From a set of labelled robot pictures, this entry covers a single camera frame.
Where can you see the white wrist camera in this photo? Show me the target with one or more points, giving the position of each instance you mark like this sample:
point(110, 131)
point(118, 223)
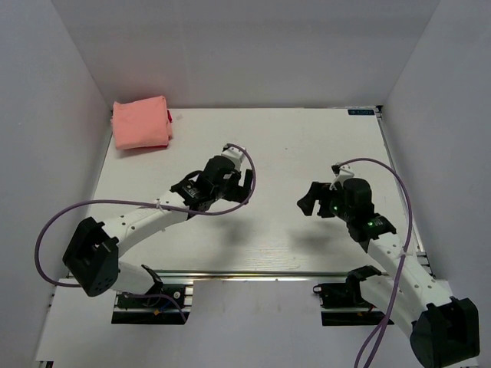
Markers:
point(342, 172)
point(236, 154)

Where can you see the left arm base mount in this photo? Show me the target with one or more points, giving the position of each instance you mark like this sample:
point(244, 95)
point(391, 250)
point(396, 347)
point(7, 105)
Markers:
point(154, 311)

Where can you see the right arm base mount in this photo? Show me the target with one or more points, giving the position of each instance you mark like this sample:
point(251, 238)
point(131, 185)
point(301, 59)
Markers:
point(339, 309)

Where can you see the salmon pink t shirt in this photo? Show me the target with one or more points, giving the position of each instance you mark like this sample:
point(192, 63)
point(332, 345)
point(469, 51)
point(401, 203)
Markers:
point(133, 123)

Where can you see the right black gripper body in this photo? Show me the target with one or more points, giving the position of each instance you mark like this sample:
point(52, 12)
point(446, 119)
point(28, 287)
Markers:
point(338, 206)

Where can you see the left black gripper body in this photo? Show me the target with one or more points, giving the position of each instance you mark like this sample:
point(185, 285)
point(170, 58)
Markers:
point(221, 191)

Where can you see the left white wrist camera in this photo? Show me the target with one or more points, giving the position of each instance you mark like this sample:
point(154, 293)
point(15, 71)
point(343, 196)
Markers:
point(236, 154)

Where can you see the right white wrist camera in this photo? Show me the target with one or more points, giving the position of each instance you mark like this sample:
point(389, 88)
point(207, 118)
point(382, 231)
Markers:
point(342, 172)

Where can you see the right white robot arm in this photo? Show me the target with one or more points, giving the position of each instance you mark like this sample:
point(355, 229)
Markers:
point(442, 329)

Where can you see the folded magenta t shirt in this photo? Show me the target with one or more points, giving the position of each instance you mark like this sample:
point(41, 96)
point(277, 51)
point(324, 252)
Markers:
point(163, 132)

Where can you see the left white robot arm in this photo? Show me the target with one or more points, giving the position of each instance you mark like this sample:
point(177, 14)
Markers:
point(94, 253)

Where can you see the blue table label sticker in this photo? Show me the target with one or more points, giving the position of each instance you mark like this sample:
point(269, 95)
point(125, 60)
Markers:
point(361, 112)

